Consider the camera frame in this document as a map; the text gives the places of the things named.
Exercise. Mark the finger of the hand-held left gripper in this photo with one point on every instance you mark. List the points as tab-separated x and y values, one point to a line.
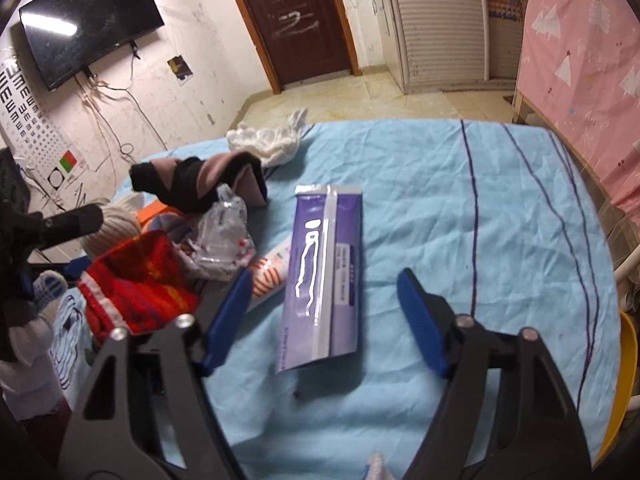
75	222

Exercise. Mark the orange box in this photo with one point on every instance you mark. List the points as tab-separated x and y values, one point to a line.
151	212

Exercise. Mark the clear plastic bag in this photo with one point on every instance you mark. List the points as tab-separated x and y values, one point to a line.
225	235

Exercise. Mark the purple packet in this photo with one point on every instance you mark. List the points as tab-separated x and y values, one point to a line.
325	285

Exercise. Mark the wooden bed frame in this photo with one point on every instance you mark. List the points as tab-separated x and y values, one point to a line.
521	107

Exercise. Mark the crumpled white plastic packet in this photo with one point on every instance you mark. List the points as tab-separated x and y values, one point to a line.
265	140

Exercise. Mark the pink and black garment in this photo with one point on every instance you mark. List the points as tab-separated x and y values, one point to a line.
200	180

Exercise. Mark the beige knit hat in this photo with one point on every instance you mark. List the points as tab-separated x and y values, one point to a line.
112	230

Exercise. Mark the white printed cloth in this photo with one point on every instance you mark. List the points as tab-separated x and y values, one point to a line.
70	345

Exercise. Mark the pink printed curtain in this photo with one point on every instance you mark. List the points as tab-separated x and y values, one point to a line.
585	70

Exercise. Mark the white orange striped tube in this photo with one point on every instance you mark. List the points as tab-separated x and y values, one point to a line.
270	275

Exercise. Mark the white louvered wardrobe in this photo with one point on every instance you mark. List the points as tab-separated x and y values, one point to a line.
435	20

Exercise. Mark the person's left hand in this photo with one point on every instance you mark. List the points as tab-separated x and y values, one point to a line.
50	286

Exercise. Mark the red knitted cloth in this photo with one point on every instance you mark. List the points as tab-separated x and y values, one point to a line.
140	285

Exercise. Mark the small dark wall picture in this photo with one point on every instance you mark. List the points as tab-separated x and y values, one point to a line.
180	69

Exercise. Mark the eye chart wall poster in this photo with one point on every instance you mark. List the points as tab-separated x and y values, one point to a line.
30	125

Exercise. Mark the light blue tablecloth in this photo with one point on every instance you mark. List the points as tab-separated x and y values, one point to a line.
425	200

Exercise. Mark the dark brown wooden door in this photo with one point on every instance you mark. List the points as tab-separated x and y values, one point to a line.
295	15

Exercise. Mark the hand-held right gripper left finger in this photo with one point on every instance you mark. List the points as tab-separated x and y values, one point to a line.
225	320

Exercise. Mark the black wall television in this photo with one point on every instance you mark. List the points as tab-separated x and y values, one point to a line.
90	25

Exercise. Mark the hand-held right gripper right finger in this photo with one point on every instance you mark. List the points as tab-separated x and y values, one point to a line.
425	322

